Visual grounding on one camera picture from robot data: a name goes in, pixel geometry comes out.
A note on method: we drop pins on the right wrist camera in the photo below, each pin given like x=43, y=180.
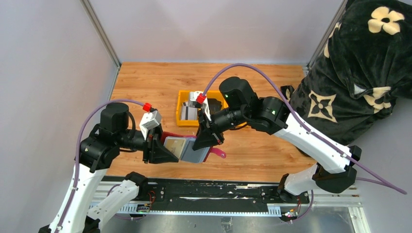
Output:
x=198, y=100

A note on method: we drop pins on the black floral blanket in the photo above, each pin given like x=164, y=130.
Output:
x=365, y=66

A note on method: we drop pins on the black cards stack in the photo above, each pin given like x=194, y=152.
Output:
x=215, y=105

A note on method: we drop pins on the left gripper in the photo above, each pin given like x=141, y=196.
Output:
x=154, y=149

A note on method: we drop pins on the aluminium frame rail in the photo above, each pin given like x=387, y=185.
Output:
x=325, y=213

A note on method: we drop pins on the tan logo card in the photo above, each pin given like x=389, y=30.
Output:
x=175, y=145

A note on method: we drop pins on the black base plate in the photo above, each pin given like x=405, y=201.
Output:
x=215, y=196

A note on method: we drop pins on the left yellow bin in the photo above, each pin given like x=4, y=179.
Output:
x=183, y=96

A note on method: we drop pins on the white cards stack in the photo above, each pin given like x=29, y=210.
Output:
x=188, y=113

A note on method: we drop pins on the red leather card holder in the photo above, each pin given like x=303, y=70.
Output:
x=194, y=156

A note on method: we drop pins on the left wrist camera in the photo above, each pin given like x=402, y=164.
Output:
x=149, y=121

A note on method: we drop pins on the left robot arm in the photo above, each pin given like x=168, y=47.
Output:
x=117, y=131

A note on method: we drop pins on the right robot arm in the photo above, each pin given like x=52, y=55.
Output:
x=333, y=170

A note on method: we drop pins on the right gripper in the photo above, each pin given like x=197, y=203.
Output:
x=204, y=138

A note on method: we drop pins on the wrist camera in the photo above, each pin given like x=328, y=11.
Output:
x=198, y=100
x=149, y=121

